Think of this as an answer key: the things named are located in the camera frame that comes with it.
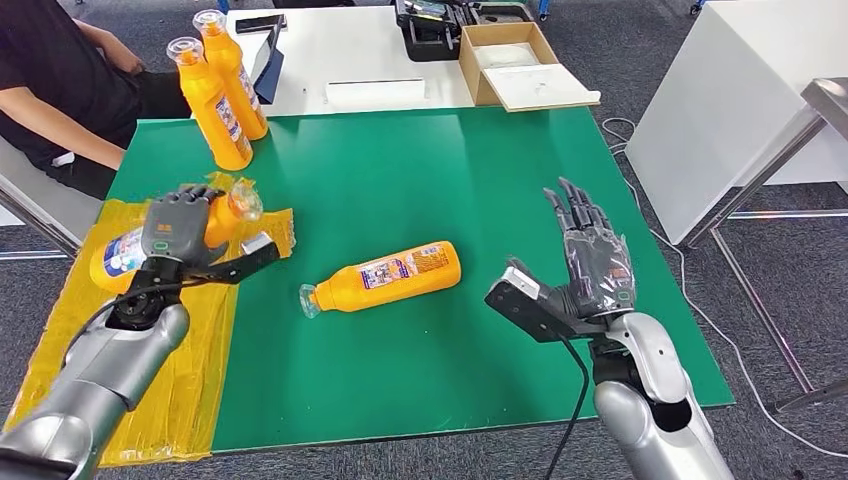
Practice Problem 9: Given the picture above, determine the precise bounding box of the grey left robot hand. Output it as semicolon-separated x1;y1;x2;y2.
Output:
140;185;231;267

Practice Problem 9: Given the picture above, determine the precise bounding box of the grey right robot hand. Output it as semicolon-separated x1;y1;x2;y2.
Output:
506;176;637;320

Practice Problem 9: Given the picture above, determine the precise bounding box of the orange detergent bottle clear cap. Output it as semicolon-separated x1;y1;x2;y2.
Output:
89;180;265;295
192;9;270;142
166;36;255;172
298;240;462;321

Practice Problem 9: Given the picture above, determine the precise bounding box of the person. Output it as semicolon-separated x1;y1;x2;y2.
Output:
0;0;193;200

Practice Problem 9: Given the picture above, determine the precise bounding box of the grey metal bench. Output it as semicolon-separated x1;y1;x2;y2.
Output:
0;135;104;263

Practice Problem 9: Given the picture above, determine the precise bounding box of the black phone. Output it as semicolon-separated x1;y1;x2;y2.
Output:
235;14;287;34

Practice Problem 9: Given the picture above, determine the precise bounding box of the yellow plastic sheet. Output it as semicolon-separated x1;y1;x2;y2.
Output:
3;170;296;468

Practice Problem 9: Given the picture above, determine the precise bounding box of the white foam lid board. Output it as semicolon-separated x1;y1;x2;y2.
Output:
480;62;602;114

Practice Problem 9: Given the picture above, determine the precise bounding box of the white foam pad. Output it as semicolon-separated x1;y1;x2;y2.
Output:
472;42;539;70

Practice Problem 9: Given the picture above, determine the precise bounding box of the brown cardboard box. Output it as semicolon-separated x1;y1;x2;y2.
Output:
458;21;559;109

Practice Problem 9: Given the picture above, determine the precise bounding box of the black tool case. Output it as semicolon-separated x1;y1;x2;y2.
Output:
394;0;537;63

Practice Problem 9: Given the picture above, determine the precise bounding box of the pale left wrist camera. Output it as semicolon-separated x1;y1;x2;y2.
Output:
178;231;281;287

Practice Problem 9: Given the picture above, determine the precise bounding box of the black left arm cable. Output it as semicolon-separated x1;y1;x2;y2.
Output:
60;278;207;369

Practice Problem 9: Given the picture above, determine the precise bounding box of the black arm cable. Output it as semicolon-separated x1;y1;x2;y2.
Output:
543;333;592;480
60;278;207;369

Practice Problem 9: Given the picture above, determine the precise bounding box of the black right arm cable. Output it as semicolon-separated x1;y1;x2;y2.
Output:
543;333;592;480

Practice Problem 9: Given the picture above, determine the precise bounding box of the white floor cable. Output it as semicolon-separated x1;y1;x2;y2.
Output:
599;117;848;462

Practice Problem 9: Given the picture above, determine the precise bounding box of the steel frame table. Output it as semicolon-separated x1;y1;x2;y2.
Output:
678;78;848;415

